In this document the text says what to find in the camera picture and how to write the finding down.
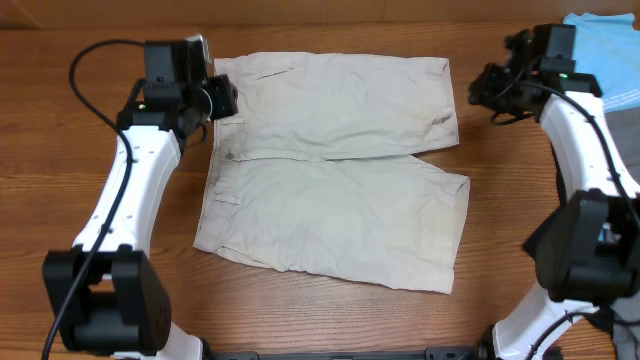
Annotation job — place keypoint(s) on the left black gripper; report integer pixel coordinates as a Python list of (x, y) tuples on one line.
[(225, 96)]

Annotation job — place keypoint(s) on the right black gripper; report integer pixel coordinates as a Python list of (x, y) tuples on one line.
[(481, 94)]

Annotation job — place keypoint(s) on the beige khaki shorts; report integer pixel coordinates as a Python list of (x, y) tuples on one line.
[(320, 171)]

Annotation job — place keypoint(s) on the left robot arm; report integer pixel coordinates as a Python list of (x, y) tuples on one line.
[(106, 296)]

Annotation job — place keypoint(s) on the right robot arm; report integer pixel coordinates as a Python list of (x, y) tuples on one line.
[(586, 252)]

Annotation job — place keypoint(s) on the light blue shirt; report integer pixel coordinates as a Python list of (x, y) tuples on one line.
[(608, 48)]

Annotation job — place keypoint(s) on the grey garment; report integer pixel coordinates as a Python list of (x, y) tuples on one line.
[(624, 128)]

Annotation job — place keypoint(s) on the black garment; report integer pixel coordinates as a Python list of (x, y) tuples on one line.
[(602, 319)]

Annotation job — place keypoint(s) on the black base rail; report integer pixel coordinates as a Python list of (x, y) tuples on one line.
[(350, 356)]

